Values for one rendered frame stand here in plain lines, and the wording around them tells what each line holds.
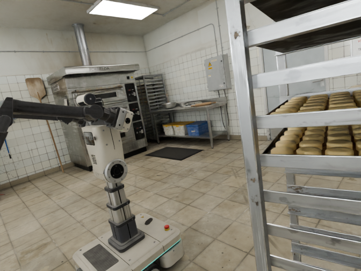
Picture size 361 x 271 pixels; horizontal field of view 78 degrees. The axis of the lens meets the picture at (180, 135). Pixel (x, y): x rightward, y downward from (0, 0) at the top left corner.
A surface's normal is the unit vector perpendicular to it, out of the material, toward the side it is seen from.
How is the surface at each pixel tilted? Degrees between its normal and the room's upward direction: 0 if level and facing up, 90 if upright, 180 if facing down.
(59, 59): 90
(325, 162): 90
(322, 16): 90
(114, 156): 101
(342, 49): 90
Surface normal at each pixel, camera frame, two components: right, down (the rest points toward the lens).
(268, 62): -0.70, 0.25
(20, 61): 0.70, 0.02
